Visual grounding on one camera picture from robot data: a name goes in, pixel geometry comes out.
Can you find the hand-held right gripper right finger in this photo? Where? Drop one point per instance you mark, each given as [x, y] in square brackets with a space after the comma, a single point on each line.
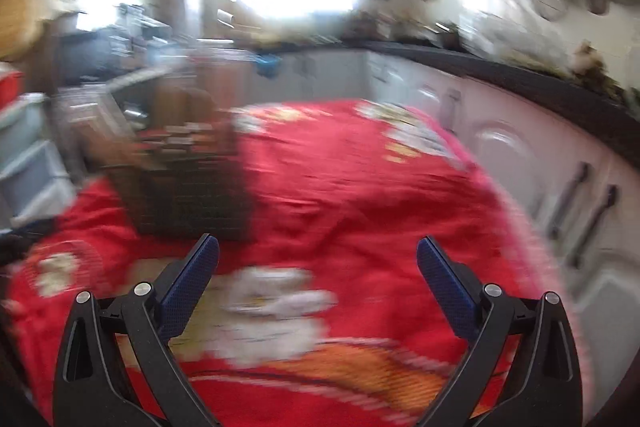
[445, 287]

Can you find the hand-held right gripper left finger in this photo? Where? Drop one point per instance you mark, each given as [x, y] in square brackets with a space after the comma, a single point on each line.
[190, 279]

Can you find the black plastic utensil basket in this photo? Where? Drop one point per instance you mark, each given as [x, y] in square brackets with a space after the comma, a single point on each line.
[190, 207]

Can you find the pink bubble wrap sheet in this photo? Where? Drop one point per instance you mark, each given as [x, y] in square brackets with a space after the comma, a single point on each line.
[537, 257]

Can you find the red floral blanket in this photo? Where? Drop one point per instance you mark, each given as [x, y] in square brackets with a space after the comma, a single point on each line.
[350, 187]

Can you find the white lower cabinets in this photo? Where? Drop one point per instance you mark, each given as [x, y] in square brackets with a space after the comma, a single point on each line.
[500, 147]

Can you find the plastic drawer unit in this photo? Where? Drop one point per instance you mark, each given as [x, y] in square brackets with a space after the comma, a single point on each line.
[35, 167]

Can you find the black kitchen countertop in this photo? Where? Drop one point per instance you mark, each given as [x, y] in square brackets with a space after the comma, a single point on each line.
[500, 67]

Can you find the blue basin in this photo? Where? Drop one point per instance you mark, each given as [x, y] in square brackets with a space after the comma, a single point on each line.
[267, 64]

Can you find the black microwave oven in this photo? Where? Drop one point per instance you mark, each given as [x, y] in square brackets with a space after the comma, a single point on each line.
[85, 54]

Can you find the red bucket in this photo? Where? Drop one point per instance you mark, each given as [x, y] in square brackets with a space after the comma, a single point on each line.
[11, 87]

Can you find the ginger roots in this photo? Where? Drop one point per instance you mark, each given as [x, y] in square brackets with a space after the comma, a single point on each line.
[587, 57]

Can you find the round bamboo tray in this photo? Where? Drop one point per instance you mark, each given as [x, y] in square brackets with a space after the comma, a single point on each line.
[22, 24]

